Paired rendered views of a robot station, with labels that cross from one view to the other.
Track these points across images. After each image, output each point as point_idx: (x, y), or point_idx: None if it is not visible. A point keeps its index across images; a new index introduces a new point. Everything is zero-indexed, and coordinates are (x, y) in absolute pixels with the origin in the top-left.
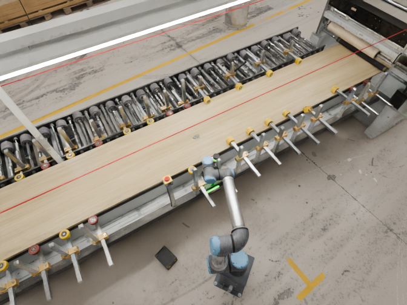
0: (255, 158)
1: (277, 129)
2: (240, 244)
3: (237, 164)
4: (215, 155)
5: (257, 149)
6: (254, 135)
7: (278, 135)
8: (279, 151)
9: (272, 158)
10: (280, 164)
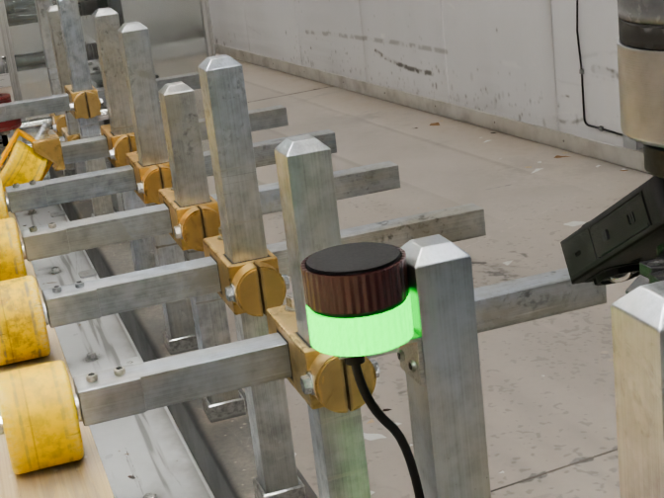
0: (282, 463)
1: (120, 214)
2: None
3: (347, 495)
4: (348, 261)
5: (278, 275)
6: (94, 284)
7: (190, 199)
8: (244, 393)
9: (405, 240)
10: (479, 207)
